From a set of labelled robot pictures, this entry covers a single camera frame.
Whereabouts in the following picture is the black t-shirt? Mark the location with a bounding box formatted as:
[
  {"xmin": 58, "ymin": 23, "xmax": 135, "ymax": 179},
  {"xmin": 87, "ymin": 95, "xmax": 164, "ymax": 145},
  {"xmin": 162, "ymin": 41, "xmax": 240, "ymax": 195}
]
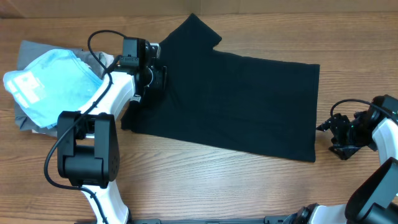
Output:
[{"xmin": 121, "ymin": 14, "xmax": 320, "ymax": 162}]

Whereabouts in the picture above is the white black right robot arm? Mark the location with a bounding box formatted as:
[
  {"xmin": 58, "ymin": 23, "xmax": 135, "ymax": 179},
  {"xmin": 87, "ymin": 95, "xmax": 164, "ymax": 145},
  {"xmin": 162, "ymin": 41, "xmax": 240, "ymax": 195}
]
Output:
[{"xmin": 284, "ymin": 95, "xmax": 397, "ymax": 224}]

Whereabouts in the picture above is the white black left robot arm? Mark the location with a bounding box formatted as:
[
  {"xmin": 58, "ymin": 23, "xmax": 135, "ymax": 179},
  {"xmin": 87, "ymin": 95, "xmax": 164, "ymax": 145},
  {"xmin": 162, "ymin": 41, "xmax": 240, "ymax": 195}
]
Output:
[{"xmin": 44, "ymin": 37, "xmax": 167, "ymax": 223}]

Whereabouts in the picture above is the white pink folded garment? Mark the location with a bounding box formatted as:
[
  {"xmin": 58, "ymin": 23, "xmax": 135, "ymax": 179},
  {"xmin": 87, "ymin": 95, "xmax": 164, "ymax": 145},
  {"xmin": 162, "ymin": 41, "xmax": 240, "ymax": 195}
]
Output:
[{"xmin": 99, "ymin": 52, "xmax": 114, "ymax": 68}]

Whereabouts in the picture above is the light blue folded shirt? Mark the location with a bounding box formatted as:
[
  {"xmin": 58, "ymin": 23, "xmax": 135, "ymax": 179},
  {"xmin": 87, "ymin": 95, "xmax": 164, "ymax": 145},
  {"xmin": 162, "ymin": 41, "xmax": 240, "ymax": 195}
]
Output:
[{"xmin": 3, "ymin": 49, "xmax": 103, "ymax": 128}]

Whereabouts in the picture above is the grey folded garment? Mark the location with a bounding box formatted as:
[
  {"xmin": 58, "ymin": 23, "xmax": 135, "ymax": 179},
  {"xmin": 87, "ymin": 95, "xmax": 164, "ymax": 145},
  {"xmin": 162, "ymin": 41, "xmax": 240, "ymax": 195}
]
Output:
[{"xmin": 14, "ymin": 40, "xmax": 104, "ymax": 137}]

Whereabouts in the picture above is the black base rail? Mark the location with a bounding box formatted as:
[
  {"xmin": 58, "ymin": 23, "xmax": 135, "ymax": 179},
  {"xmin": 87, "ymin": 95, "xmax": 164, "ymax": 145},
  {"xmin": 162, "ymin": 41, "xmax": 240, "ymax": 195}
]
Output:
[{"xmin": 132, "ymin": 215, "xmax": 290, "ymax": 224}]

